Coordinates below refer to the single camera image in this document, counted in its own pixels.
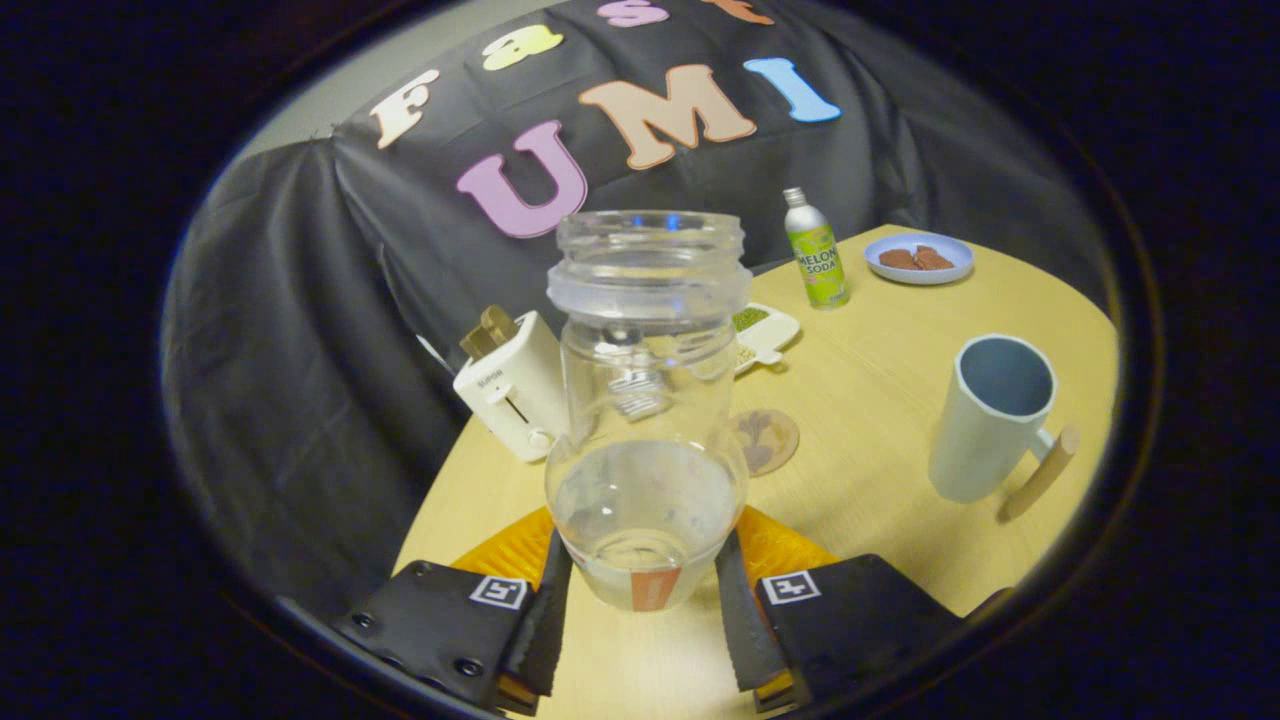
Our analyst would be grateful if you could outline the black backdrop cloth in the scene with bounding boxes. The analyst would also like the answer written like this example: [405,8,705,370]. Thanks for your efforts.
[160,0,1111,621]

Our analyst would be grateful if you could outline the blue plate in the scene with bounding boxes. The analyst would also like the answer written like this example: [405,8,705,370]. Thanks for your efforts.
[864,232,975,286]

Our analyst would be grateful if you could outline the clear plastic juice bottle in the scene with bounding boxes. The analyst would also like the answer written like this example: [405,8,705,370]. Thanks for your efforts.
[545,210,753,613]

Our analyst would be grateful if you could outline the round patterned coaster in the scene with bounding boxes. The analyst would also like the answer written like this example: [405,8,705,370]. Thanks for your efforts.
[733,408,801,477]

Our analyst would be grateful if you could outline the cream toaster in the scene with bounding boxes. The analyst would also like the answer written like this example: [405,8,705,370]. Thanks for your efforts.
[453,310,571,463]

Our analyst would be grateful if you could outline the green soda bottle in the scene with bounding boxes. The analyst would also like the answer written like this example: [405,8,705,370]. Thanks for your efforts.
[783,187,851,311]

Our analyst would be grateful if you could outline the white cup with wooden handle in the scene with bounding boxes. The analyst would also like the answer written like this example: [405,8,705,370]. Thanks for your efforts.
[928,333,1081,521]

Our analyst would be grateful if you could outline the white divided grain dish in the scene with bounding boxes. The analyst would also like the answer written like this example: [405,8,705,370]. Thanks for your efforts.
[733,303,801,376]

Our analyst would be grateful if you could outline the wooden table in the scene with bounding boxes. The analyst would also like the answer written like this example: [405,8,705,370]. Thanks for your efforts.
[395,225,1121,720]

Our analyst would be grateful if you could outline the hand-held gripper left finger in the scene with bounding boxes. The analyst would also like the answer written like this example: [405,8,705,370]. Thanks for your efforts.
[335,505,574,716]

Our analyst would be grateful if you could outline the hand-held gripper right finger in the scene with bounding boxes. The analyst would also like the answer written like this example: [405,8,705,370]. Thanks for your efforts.
[715,505,966,713]

